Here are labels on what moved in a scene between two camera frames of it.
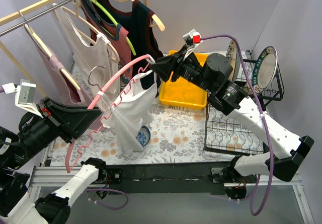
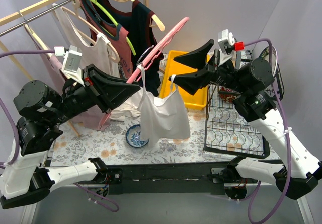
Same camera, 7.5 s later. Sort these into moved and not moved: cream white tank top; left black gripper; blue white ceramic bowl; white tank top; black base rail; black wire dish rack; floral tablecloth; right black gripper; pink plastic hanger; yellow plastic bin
Moved: left black gripper; blue white ceramic bowl; white tank top; right black gripper; pink plastic hanger
Not moved: black wire dish rack; cream white tank top; floral tablecloth; black base rail; yellow plastic bin
